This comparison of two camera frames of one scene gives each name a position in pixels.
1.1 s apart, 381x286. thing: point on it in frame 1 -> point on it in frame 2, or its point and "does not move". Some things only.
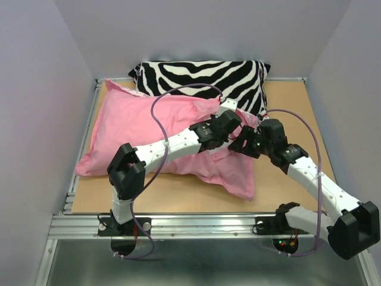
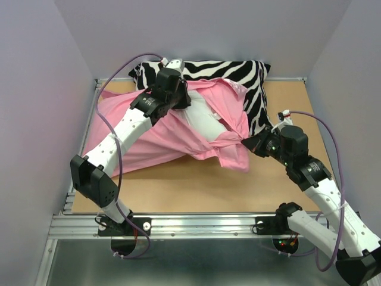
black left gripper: (212, 117) -> (184, 99)
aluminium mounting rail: (172, 226) does not move
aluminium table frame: (68, 204) does not move
